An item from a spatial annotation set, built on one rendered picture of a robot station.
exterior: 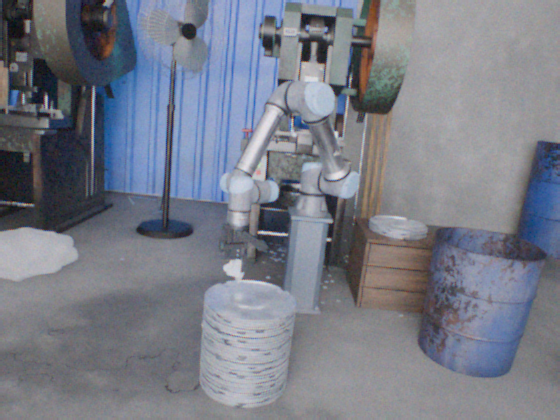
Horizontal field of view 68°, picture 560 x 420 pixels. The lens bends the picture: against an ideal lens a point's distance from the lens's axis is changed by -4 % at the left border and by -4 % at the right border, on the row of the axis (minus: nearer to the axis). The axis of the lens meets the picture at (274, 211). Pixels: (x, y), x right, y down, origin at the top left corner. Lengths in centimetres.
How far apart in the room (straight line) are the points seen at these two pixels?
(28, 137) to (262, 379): 210
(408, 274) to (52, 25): 222
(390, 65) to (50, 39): 181
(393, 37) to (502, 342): 150
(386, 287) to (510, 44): 277
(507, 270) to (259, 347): 90
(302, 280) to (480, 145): 264
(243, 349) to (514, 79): 356
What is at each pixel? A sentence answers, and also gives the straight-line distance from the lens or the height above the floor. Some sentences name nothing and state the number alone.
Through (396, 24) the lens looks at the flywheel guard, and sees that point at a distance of 240.
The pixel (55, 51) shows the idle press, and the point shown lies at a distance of 273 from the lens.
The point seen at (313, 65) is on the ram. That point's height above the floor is 116.
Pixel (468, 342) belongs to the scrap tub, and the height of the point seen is 14.
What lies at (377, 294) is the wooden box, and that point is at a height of 8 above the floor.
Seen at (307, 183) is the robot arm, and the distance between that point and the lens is 189.
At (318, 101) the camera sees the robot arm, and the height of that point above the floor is 93.
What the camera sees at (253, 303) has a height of 30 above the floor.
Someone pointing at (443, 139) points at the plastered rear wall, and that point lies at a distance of 410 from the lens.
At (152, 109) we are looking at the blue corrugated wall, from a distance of 398.
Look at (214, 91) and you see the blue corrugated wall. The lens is 388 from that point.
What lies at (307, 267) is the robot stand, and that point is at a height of 22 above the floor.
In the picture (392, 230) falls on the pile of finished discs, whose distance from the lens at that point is 214.
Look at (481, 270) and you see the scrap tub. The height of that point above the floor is 42.
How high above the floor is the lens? 90
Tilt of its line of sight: 13 degrees down
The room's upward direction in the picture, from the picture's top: 6 degrees clockwise
